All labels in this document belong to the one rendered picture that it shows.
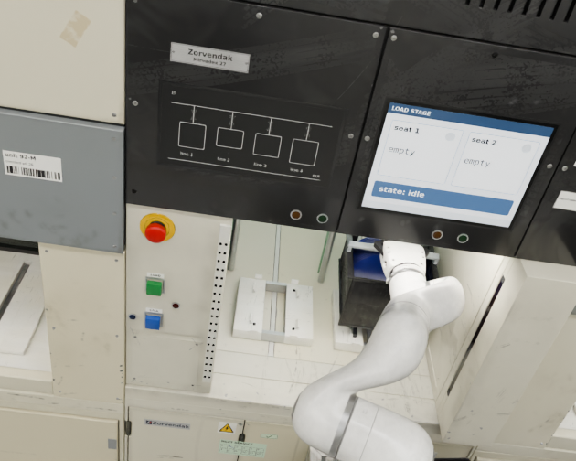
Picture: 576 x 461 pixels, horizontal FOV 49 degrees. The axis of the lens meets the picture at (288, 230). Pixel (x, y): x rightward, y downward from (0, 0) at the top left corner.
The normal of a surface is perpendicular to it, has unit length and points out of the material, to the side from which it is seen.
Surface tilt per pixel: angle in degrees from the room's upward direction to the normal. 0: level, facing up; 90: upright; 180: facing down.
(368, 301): 94
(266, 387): 0
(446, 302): 43
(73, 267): 90
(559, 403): 90
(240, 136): 90
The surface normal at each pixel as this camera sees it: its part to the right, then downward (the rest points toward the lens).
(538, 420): -0.03, 0.61
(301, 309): 0.15, -0.79
